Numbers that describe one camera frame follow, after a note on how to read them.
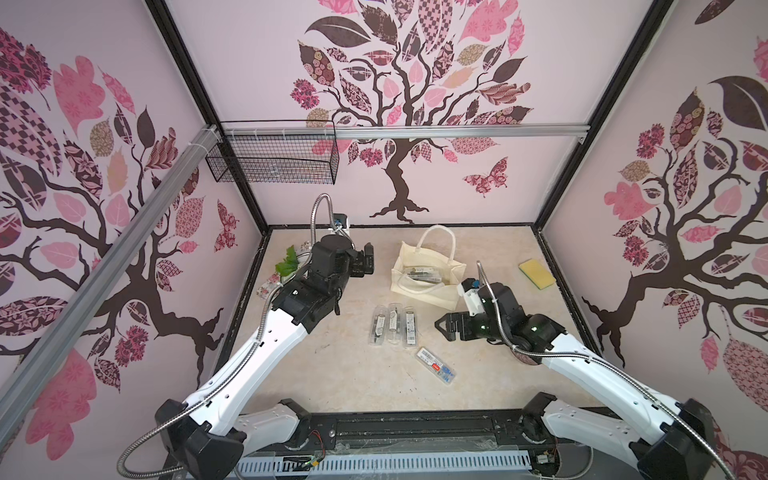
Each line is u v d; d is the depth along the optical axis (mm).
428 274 976
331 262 480
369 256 644
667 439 386
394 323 918
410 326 900
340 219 598
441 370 832
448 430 756
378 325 917
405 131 944
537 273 1067
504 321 578
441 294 898
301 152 949
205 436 364
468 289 699
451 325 674
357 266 632
